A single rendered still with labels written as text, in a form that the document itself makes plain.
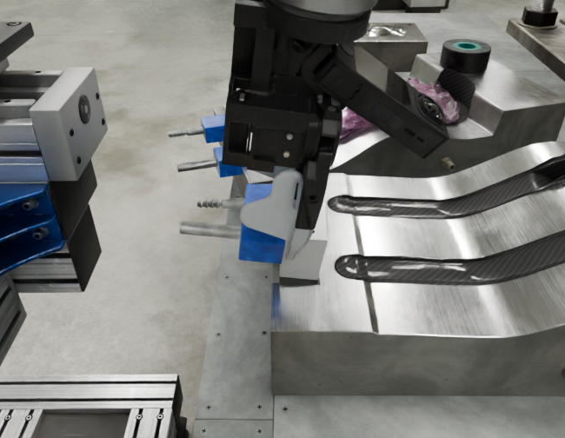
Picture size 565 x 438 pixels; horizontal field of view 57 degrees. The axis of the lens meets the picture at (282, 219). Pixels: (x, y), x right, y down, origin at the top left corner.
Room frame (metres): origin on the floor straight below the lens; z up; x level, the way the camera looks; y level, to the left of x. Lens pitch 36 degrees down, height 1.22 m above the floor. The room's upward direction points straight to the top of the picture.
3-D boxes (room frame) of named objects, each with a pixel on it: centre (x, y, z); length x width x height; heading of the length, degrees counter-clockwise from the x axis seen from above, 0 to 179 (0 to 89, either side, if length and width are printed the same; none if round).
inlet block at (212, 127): (0.75, 0.12, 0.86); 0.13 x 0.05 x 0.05; 107
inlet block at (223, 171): (0.65, 0.08, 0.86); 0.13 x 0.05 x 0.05; 107
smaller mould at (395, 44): (1.23, -0.22, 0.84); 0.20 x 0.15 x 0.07; 90
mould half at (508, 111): (0.78, -0.16, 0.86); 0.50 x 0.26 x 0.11; 107
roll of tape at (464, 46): (0.89, -0.32, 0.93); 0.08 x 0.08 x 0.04
